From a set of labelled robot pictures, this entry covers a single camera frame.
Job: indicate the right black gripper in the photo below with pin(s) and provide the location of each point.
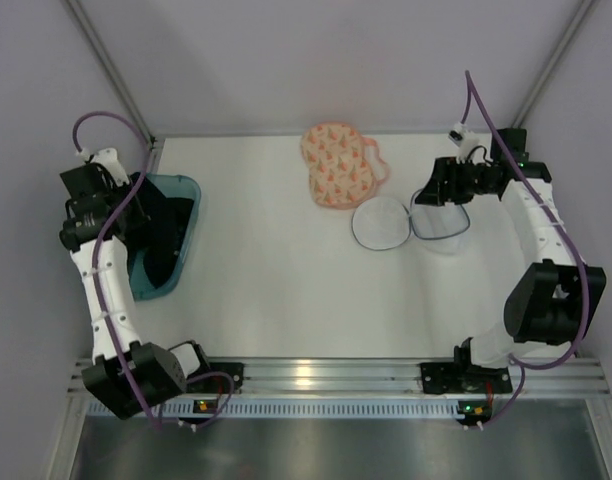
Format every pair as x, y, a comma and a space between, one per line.
441, 181

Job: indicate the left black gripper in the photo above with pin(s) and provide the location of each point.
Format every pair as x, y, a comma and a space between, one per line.
149, 220

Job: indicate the black bra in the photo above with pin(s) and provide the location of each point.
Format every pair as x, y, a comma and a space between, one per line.
163, 235

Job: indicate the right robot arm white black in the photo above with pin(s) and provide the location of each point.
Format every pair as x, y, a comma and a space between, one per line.
555, 299

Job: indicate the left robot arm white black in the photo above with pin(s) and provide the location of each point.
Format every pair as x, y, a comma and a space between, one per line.
129, 239

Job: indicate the teal plastic bin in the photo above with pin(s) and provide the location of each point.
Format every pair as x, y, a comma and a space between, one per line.
166, 235

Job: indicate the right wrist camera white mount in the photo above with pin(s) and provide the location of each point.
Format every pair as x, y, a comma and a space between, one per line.
464, 139

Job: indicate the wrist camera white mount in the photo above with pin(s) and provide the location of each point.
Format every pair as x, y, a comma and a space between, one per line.
108, 158
464, 139

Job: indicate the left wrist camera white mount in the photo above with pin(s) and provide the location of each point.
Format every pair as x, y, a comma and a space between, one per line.
108, 158

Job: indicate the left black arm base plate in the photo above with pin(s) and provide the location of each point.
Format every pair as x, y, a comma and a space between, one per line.
216, 378

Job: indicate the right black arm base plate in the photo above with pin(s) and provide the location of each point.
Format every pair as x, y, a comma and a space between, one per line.
451, 378

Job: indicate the aluminium mounting rail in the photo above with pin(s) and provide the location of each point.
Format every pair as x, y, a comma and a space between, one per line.
395, 378

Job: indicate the white slotted cable duct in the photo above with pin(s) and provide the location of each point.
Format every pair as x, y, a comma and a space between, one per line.
266, 408

